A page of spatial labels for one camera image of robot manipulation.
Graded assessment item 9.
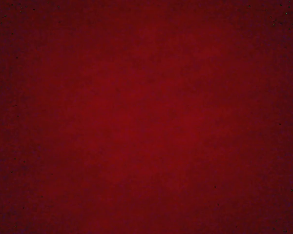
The red t-shirt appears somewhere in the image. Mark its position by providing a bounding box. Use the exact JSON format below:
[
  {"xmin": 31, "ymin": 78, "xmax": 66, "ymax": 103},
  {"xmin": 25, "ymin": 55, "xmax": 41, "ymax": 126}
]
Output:
[{"xmin": 0, "ymin": 0, "xmax": 293, "ymax": 234}]

